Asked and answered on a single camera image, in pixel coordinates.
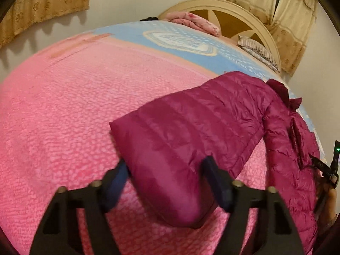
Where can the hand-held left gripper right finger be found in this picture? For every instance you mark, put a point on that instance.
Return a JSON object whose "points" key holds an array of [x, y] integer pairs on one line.
{"points": [[216, 183]]}

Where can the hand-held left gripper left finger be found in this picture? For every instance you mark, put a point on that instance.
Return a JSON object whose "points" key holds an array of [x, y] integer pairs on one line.
{"points": [[118, 180]]}

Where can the magenta down jacket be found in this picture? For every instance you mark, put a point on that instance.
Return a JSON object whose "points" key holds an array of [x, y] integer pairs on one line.
{"points": [[191, 127]]}

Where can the person's right hand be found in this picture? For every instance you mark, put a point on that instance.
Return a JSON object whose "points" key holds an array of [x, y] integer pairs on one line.
{"points": [[330, 202]]}

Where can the pink textured blanket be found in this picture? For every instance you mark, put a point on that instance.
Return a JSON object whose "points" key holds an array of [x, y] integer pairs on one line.
{"points": [[58, 117]]}

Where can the striped pillow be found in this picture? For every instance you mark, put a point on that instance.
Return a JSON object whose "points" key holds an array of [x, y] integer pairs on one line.
{"points": [[259, 49]]}

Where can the blue printed bed sheet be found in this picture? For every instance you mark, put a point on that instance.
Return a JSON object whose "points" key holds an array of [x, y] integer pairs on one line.
{"points": [[183, 41]]}

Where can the pink floral folded quilt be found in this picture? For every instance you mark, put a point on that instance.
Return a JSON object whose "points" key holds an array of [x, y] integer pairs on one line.
{"points": [[198, 21]]}

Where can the dark cloth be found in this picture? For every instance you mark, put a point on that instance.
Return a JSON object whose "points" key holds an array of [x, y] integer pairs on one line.
{"points": [[149, 19]]}

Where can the cream wooden headboard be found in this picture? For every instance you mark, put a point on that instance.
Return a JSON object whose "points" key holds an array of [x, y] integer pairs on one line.
{"points": [[239, 18]]}

